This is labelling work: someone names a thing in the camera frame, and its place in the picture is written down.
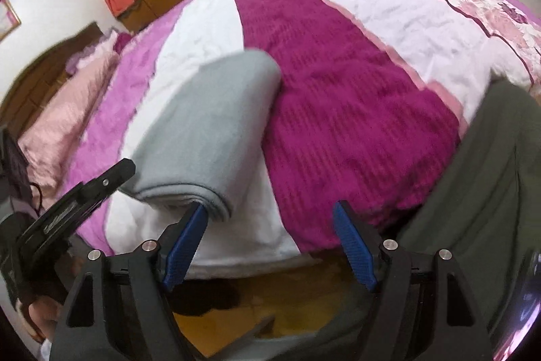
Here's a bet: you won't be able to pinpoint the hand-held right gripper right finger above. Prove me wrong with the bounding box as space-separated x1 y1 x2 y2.
333 200 495 361

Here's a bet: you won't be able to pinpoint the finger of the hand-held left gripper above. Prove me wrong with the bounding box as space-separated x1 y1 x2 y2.
82 158 137 198

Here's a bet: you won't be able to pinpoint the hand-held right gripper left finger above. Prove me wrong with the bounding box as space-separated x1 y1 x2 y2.
48 204 209 361

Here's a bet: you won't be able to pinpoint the grey pants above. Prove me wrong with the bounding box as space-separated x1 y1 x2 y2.
118 49 283 222

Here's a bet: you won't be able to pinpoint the person's left hand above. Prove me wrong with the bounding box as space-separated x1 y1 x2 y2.
19 293 64 345

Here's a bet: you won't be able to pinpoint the pink checkered pillow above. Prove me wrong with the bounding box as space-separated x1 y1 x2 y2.
17 48 121 190

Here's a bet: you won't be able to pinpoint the purple ruffled pillow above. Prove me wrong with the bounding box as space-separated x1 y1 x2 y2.
65 29 132 74

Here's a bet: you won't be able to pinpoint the wooden headboard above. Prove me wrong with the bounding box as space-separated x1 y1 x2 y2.
0 20 106 125

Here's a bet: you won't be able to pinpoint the dark green clothing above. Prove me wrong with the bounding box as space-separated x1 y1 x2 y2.
321 80 541 361

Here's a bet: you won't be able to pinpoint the magenta knitted blanket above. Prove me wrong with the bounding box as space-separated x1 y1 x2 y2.
230 0 468 254

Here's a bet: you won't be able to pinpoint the white cloth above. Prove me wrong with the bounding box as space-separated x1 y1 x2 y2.
103 0 313 279

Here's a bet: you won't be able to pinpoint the floral bed sheet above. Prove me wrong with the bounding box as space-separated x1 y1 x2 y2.
254 0 541 133

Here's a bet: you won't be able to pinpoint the framed wall picture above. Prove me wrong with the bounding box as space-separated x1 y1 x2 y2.
0 0 22 42

